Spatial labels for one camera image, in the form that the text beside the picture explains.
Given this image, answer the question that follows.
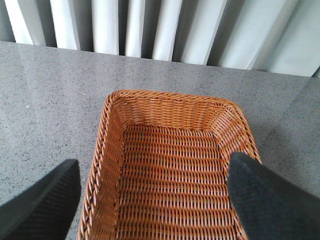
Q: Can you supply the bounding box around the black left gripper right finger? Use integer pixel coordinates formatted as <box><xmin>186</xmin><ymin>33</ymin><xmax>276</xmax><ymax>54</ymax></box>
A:
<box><xmin>227</xmin><ymin>152</ymin><xmax>320</xmax><ymax>240</ymax></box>

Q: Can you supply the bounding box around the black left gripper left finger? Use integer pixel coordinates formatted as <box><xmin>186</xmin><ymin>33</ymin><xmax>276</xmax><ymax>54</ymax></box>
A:
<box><xmin>0</xmin><ymin>159</ymin><xmax>81</xmax><ymax>240</ymax></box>

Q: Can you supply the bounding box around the brown wicker basket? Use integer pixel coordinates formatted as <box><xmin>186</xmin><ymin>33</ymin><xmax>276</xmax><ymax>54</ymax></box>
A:
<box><xmin>76</xmin><ymin>90</ymin><xmax>260</xmax><ymax>240</ymax></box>

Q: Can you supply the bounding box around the white pleated curtain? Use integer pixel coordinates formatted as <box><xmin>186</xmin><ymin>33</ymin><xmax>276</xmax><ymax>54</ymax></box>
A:
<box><xmin>0</xmin><ymin>0</ymin><xmax>320</xmax><ymax>77</ymax></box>

